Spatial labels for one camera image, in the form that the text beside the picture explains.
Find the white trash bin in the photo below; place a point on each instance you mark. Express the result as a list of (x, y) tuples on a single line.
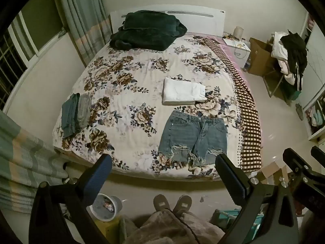
[(105, 205)]

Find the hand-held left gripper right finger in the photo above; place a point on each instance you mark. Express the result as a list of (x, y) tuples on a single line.
[(232, 180)]

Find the brown cardboard box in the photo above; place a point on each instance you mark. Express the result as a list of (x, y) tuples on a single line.
[(261, 56)]

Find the dark green fleece blanket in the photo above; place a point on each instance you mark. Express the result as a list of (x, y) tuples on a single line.
[(147, 30)]

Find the flat cardboard piece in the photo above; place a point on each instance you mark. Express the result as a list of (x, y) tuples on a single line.
[(273, 170)]

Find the person's fleece robe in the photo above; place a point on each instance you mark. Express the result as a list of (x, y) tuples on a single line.
[(172, 230)]

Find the ripped denim shorts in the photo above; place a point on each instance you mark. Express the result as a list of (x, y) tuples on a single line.
[(182, 134)]

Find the white table lamp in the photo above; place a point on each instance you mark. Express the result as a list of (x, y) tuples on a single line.
[(238, 32)]

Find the white bed headboard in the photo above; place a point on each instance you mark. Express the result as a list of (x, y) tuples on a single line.
[(203, 20)]

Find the grey slipper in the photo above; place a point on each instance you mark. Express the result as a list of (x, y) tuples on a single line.
[(183, 203), (162, 202)]

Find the window with bars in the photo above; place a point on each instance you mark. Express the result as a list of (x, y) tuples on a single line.
[(17, 45)]

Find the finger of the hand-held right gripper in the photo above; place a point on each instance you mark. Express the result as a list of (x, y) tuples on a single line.
[(294, 160), (319, 153)]

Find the floral blanket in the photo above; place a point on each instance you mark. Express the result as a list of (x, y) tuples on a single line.
[(127, 94)]

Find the folded grey pants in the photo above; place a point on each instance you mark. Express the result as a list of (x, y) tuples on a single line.
[(84, 109)]

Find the white wardrobe shelf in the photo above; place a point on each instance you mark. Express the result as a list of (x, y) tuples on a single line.
[(316, 86)]

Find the white garment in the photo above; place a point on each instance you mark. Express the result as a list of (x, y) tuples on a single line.
[(278, 44)]

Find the wooden chair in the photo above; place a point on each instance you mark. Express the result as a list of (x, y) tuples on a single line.
[(275, 82)]

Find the teal plastic crate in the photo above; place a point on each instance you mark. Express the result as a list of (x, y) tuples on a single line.
[(226, 219)]

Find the green striped curtain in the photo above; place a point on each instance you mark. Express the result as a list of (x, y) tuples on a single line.
[(81, 20), (22, 162)]

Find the yellow box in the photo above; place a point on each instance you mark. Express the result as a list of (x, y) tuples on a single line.
[(110, 231)]

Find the black garment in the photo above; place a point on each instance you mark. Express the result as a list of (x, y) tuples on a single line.
[(294, 53)]

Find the brown checked blanket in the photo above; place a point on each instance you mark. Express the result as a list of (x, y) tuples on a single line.
[(243, 101)]

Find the folded white pants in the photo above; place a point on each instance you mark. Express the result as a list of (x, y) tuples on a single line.
[(181, 91)]

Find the white nightstand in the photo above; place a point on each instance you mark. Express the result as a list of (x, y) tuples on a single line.
[(238, 52)]

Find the folded green pants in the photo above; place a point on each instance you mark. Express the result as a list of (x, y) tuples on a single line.
[(69, 114)]

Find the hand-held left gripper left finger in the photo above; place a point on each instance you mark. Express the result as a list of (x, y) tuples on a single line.
[(101, 172)]

